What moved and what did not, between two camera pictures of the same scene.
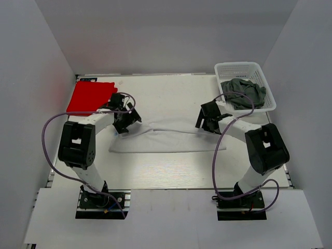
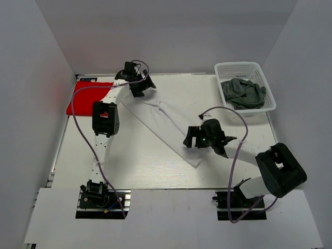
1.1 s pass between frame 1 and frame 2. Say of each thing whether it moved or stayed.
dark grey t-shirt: stayed
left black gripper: moved
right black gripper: moved
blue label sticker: stayed
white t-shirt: moved
